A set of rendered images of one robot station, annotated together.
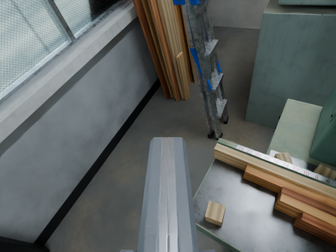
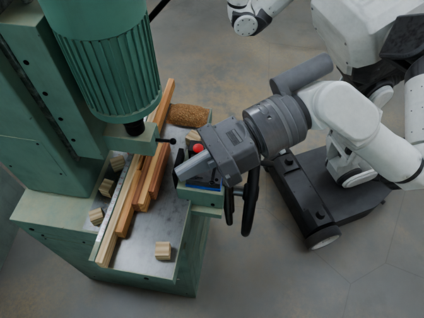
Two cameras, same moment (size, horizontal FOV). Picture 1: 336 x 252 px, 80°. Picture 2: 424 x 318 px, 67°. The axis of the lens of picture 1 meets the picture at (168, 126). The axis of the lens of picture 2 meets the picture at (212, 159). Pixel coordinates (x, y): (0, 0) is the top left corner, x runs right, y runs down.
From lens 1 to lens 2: 0.45 m
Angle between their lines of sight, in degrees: 64
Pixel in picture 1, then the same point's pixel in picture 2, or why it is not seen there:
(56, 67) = not seen: outside the picture
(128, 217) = not seen: outside the picture
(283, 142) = (73, 219)
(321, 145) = (82, 185)
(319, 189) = (129, 182)
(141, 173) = not seen: outside the picture
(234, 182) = (130, 244)
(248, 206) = (149, 229)
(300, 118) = (41, 206)
